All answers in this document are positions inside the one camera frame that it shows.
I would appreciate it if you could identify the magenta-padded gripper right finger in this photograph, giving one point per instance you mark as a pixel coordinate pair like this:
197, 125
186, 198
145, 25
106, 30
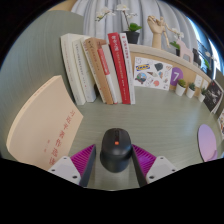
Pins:
160, 168

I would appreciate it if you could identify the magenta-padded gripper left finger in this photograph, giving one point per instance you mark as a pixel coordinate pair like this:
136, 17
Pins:
65, 168

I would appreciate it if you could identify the black computer mouse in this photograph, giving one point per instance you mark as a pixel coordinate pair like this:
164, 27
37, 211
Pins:
115, 151

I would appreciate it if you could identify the purple round mouse pad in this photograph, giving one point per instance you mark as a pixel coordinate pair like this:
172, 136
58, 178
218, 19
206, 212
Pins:
206, 141

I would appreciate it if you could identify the beige book with red text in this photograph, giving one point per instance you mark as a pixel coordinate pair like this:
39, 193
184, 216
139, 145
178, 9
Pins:
43, 123

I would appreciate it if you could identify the small plant in white pot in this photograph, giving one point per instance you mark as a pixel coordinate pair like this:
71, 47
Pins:
190, 92
180, 90
201, 97

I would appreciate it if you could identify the black book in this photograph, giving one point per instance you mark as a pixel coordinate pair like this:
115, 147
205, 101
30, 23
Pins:
213, 96

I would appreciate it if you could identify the purple round number sign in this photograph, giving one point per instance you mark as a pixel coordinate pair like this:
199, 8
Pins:
176, 76

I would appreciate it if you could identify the white sticker sheet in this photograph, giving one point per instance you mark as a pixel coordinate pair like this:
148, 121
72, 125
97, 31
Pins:
152, 74

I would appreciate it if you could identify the thin white book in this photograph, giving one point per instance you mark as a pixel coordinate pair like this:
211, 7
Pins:
85, 71

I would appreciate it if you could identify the thick white book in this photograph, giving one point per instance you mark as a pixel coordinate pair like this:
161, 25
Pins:
71, 66

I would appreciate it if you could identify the white book with red label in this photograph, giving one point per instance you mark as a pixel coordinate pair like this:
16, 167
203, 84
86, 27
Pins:
111, 76

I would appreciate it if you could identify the brown book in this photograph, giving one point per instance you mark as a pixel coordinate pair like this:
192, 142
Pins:
98, 70

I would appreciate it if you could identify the photo-covered white book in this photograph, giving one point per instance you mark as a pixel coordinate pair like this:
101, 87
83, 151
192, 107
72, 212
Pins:
129, 66

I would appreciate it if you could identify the white orchid in black pot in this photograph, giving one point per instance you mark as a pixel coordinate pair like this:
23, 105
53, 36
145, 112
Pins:
209, 65
175, 45
132, 36

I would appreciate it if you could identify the grey-green desk partition panel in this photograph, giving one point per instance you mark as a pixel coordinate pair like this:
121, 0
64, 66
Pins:
30, 56

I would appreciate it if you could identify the black wooden horse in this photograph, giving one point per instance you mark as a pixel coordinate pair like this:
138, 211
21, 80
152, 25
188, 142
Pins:
197, 57

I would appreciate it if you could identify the wooden desk back shelf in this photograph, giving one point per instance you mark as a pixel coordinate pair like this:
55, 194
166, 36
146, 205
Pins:
150, 51

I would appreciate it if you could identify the pink wooden horse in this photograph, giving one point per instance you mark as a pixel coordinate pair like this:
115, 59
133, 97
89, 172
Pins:
185, 53

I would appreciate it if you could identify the wooden hand model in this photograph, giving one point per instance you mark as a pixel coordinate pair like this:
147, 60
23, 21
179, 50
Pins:
156, 31

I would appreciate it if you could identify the grey curtain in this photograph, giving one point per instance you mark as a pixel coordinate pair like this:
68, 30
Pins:
146, 8

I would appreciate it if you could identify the white wall socket plate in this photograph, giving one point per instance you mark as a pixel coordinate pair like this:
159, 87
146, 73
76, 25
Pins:
198, 81
205, 84

